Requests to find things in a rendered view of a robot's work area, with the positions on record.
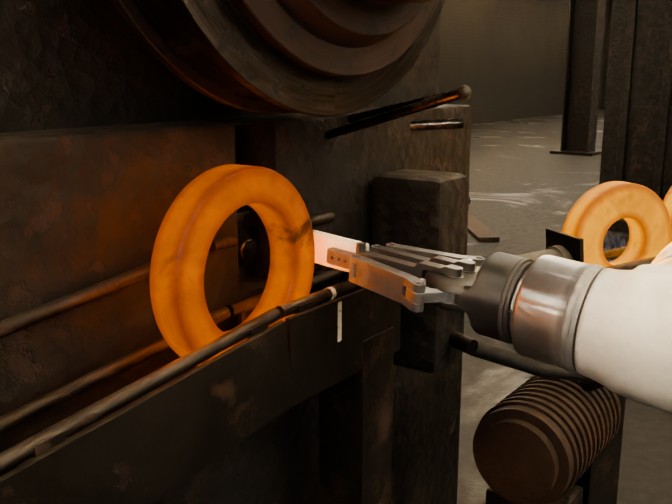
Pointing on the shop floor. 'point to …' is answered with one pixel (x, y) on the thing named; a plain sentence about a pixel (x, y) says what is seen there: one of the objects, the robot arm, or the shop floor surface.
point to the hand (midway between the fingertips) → (336, 252)
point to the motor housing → (543, 441)
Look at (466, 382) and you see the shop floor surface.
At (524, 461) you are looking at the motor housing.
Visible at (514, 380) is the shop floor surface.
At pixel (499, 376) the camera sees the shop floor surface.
